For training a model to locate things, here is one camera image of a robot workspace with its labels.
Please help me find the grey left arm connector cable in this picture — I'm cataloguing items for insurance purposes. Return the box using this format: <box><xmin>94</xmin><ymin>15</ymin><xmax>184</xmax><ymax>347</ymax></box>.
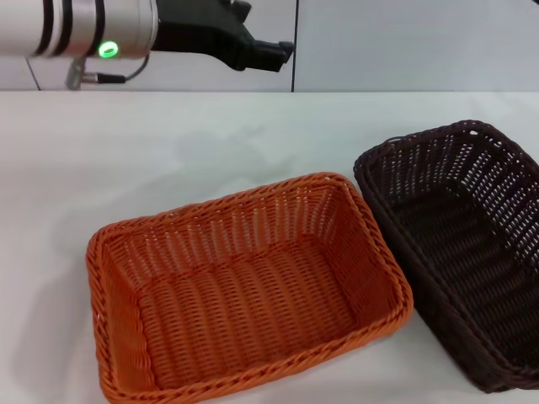
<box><xmin>65</xmin><ymin>54</ymin><xmax>151</xmax><ymax>92</ymax></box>

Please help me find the dark brown wicker basket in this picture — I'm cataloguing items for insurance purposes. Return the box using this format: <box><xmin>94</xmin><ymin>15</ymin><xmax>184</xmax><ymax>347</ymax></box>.
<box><xmin>352</xmin><ymin>119</ymin><xmax>539</xmax><ymax>395</ymax></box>

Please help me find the orange wicker basket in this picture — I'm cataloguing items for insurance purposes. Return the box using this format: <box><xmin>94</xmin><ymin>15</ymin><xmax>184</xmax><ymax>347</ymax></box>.
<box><xmin>86</xmin><ymin>170</ymin><xmax>414</xmax><ymax>404</ymax></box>

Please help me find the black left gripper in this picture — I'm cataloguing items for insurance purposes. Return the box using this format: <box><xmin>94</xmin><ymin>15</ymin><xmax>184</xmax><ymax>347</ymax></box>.
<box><xmin>149</xmin><ymin>0</ymin><xmax>296</xmax><ymax>74</ymax></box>

